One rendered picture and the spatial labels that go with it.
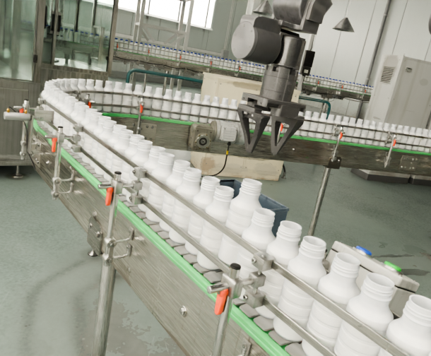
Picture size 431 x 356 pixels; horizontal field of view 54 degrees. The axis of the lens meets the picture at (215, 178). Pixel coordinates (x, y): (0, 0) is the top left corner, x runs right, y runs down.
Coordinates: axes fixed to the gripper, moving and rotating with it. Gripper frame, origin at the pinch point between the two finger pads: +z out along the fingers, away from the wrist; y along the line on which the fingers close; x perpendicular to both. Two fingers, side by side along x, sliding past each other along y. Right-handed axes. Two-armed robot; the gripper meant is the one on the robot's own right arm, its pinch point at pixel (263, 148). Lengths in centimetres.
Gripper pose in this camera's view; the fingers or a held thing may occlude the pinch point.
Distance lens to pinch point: 77.2
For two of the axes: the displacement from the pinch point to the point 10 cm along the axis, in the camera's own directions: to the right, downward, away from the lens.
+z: -2.0, 9.4, 2.6
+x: 5.7, 3.3, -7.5
